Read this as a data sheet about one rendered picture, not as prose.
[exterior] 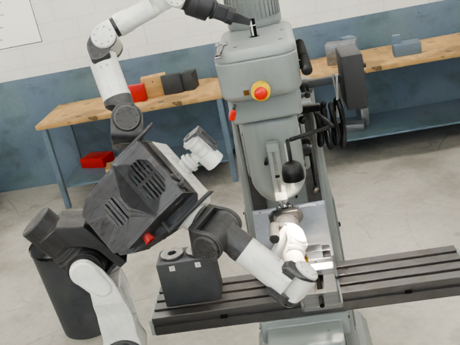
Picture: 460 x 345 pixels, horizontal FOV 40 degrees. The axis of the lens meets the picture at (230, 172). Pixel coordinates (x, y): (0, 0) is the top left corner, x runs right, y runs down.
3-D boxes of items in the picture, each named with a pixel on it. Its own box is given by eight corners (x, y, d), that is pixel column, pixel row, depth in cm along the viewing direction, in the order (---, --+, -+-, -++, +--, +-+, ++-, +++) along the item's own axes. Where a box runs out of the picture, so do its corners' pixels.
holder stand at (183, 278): (221, 298, 244) (211, 254, 236) (166, 307, 246) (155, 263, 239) (222, 282, 255) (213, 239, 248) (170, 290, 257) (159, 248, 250)
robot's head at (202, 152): (203, 178, 191) (224, 158, 190) (179, 156, 188) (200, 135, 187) (201, 170, 197) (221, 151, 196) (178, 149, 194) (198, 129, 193)
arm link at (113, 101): (102, 96, 189) (117, 137, 187) (131, 87, 191) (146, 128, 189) (104, 107, 200) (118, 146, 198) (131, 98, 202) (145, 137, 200)
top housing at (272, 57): (304, 92, 193) (296, 40, 188) (221, 106, 196) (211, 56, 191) (296, 60, 237) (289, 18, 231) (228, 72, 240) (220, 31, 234)
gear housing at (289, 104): (304, 114, 206) (300, 85, 202) (231, 126, 209) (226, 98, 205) (299, 88, 237) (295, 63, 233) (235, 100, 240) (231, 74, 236)
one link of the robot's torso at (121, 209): (121, 287, 174) (212, 200, 169) (47, 196, 181) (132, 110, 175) (159, 273, 203) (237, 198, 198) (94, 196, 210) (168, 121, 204)
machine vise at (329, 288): (343, 307, 223) (339, 280, 219) (302, 312, 225) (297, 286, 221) (334, 257, 256) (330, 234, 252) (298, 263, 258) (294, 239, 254)
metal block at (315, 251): (324, 263, 238) (322, 250, 235) (308, 265, 238) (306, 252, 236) (322, 257, 242) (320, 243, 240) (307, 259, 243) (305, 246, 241)
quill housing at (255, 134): (311, 198, 221) (298, 112, 209) (254, 207, 223) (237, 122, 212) (308, 178, 238) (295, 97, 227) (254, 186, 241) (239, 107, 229)
